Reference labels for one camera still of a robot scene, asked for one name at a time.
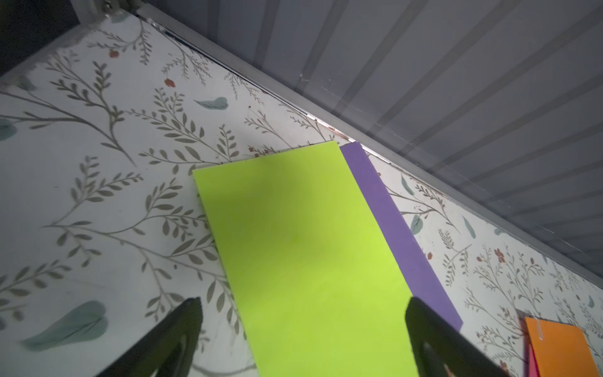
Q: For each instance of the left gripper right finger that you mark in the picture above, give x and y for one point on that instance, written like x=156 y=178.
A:
x=439 y=350

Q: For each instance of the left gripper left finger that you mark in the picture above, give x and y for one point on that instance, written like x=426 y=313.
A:
x=168 y=349

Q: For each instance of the purple paper sheet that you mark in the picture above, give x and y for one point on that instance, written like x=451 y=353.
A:
x=414 y=266

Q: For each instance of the lime green paper sheet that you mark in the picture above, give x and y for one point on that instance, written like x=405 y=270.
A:
x=317 y=288

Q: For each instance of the magenta paper sheet centre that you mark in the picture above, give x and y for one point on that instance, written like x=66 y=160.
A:
x=532 y=369

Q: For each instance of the orange paper sheet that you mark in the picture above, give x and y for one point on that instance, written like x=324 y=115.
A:
x=560 y=349

